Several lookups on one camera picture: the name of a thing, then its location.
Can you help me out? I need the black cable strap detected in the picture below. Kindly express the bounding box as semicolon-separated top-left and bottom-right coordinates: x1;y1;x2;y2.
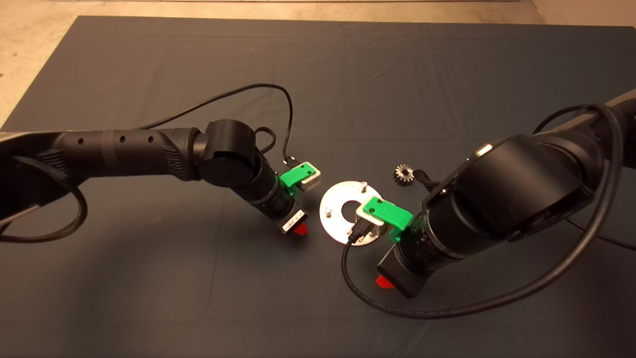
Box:
415;170;444;193

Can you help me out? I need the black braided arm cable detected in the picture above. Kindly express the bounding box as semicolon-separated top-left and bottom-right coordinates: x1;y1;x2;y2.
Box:
0;157;89;244

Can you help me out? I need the thick black right camera cable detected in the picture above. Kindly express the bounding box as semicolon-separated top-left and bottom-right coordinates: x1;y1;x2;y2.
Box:
341;104;628;319

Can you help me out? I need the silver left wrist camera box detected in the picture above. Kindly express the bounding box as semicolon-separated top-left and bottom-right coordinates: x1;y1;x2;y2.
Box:
297;162;321;192

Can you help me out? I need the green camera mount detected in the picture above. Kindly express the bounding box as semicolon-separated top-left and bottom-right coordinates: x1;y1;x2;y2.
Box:
279;164;317;194
363;196;414;244

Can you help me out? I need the dark grey table cloth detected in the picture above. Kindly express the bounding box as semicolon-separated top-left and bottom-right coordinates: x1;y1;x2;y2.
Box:
0;15;636;358

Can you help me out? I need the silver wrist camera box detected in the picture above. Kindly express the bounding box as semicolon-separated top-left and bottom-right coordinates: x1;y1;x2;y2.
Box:
355;201;387;238
297;162;321;192

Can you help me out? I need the thin black left camera cable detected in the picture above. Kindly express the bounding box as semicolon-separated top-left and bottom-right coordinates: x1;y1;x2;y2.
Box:
137;84;294;167

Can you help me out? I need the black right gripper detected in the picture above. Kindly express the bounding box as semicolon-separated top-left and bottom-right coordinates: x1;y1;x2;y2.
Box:
376;247;428;299

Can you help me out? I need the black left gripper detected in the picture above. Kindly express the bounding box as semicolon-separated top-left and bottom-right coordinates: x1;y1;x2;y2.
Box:
277;206;310;236

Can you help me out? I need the green right camera mount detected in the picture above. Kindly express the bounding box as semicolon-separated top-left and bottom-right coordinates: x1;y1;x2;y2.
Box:
363;196;414;244

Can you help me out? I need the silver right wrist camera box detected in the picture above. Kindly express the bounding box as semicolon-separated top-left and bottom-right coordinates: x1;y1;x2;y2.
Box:
355;201;387;238

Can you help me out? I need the green left camera mount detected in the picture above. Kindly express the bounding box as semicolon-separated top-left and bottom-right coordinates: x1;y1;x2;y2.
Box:
279;164;317;194

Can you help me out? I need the dark steel planetary gear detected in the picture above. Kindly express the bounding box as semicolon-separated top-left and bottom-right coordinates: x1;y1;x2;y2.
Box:
394;164;416;186

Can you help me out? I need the round metal carrier plate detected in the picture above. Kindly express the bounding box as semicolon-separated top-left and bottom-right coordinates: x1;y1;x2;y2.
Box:
319;180;386;245

